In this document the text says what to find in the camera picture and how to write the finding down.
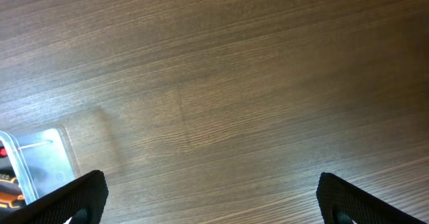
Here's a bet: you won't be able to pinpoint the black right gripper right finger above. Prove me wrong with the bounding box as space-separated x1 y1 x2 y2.
316 172 424 224

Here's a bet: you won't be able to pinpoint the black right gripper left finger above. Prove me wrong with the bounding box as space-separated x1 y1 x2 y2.
1 170 109 224

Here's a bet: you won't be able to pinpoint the orange black pliers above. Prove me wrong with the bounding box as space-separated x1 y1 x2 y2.
1 174 26 217

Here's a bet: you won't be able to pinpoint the black red screwdriver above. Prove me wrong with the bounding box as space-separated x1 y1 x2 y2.
0 147 7 158

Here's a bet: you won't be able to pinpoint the clear plastic container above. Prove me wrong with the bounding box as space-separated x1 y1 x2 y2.
1 125 80 205

